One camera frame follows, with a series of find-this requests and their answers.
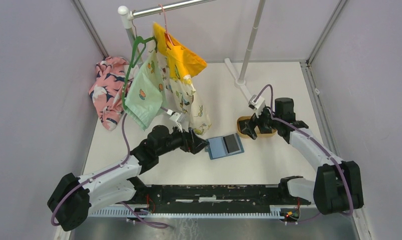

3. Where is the tan oval card tray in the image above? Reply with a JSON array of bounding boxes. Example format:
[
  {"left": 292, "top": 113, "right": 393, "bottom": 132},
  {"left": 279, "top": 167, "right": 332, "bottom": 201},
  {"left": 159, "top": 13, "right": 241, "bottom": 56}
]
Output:
[{"left": 236, "top": 116, "right": 277, "bottom": 139}]

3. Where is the pink patterned garment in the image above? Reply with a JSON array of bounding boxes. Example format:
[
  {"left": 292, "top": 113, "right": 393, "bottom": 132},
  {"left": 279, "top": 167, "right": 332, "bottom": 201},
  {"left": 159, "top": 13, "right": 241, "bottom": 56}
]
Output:
[{"left": 89, "top": 56, "right": 129, "bottom": 131}]

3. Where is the blue leather card holder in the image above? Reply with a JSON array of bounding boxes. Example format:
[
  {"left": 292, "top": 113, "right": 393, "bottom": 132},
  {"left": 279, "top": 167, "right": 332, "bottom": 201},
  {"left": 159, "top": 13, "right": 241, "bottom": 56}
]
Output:
[{"left": 205, "top": 133, "right": 244, "bottom": 160}]

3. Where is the green clothes hanger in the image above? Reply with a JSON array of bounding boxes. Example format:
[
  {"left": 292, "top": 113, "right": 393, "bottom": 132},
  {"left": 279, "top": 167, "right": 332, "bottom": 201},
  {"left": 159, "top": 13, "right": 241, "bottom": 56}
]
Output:
[{"left": 121, "top": 36, "right": 157, "bottom": 110}]

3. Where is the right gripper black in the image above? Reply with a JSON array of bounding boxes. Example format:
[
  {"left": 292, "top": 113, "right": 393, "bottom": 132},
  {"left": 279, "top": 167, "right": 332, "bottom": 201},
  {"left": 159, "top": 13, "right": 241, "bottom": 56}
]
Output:
[{"left": 241, "top": 104, "right": 281, "bottom": 140}]

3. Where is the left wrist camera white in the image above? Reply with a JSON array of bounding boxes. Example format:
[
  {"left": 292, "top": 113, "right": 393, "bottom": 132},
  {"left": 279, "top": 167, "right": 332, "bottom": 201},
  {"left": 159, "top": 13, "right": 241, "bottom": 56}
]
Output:
[{"left": 167, "top": 109, "right": 185, "bottom": 132}]

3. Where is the grey card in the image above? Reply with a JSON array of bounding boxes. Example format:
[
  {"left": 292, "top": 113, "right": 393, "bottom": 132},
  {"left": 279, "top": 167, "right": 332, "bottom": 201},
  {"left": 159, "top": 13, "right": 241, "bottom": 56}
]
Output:
[{"left": 223, "top": 134, "right": 241, "bottom": 154}]

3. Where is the yellow garment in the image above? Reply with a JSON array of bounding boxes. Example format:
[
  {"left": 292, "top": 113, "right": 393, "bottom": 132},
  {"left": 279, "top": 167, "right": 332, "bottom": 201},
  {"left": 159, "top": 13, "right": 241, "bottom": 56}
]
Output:
[{"left": 153, "top": 22, "right": 207, "bottom": 85}]

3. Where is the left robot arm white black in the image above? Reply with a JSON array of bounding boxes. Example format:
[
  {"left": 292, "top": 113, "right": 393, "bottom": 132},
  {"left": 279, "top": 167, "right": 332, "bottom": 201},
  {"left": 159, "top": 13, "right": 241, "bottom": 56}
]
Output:
[{"left": 47, "top": 125, "right": 209, "bottom": 232}]

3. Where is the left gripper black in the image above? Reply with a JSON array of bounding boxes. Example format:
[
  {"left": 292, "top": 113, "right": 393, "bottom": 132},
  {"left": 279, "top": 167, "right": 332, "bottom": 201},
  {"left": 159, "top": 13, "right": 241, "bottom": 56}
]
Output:
[{"left": 157, "top": 121, "right": 209, "bottom": 157}]

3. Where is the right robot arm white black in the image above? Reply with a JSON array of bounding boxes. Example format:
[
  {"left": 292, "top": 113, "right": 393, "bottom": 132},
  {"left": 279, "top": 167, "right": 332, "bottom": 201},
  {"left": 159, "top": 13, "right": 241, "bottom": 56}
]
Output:
[{"left": 237, "top": 95, "right": 364, "bottom": 215}]

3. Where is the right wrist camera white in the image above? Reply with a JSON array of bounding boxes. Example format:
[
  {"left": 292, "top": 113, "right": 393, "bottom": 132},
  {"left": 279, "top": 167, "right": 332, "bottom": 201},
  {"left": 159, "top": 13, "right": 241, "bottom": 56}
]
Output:
[{"left": 248, "top": 95, "right": 266, "bottom": 117}]

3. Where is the mint green printed cloth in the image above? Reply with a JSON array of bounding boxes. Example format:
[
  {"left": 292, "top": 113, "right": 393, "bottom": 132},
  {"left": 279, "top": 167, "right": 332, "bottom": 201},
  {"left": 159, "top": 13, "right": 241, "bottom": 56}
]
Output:
[{"left": 123, "top": 50, "right": 166, "bottom": 130}]

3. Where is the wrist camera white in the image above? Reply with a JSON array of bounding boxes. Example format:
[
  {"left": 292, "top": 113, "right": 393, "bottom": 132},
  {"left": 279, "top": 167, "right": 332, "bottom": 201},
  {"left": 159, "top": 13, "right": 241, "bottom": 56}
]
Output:
[
  {"left": 248, "top": 95, "right": 266, "bottom": 117},
  {"left": 167, "top": 109, "right": 185, "bottom": 132}
]

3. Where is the white metal clothes rack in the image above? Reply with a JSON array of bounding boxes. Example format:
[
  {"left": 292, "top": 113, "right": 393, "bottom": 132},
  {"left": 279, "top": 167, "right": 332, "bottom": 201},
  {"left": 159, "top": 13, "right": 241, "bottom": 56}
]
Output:
[{"left": 118, "top": 0, "right": 267, "bottom": 112}]

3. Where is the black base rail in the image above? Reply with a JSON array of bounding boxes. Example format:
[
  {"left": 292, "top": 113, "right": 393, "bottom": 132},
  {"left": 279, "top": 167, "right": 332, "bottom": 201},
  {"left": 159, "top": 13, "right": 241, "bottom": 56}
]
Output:
[{"left": 128, "top": 184, "right": 311, "bottom": 214}]

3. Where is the pink clothes hanger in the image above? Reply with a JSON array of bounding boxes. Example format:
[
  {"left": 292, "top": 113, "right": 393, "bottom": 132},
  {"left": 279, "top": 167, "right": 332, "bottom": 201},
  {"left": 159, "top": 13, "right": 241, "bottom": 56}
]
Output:
[{"left": 158, "top": 4, "right": 174, "bottom": 46}]

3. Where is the white slotted cable duct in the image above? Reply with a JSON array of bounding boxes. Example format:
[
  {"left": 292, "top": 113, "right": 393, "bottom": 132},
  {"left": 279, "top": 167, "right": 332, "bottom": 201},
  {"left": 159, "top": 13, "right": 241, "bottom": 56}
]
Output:
[{"left": 89, "top": 205, "right": 289, "bottom": 220}]

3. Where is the cream printed garment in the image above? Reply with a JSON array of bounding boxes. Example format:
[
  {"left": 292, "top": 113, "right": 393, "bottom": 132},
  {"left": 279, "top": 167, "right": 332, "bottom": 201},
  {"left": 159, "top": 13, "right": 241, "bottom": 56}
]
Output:
[{"left": 157, "top": 52, "right": 212, "bottom": 135}]

